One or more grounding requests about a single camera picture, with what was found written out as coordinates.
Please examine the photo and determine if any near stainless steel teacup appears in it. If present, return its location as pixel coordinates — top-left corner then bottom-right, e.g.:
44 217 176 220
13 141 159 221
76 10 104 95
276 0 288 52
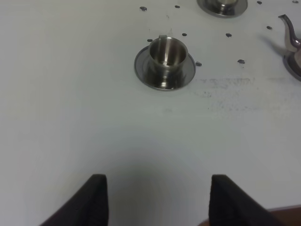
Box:
148 35 188 77

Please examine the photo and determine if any stainless steel saucer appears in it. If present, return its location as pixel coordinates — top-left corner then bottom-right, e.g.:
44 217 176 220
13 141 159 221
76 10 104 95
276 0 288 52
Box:
134 46 196 91
197 0 248 18

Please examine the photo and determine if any stainless steel teapot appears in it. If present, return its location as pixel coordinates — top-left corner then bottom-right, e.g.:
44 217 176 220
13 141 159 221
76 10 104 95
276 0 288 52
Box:
278 14 301 71

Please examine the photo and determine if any far stainless steel saucer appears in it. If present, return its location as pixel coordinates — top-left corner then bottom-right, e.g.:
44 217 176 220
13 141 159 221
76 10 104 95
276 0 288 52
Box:
197 0 248 18

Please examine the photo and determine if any near stainless steel saucer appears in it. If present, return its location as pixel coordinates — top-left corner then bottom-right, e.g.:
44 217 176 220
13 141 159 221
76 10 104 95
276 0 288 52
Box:
134 46 196 91

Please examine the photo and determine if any steel teapot saucer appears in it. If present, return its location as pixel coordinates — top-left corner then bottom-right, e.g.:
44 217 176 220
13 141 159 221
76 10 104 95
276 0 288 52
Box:
283 53 301 81

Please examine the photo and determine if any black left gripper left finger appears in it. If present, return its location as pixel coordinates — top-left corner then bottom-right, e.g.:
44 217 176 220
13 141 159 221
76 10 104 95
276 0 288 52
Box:
42 174 109 226

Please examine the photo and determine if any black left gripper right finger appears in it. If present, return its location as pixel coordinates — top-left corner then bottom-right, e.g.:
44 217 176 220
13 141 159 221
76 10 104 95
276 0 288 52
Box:
208 174 289 226

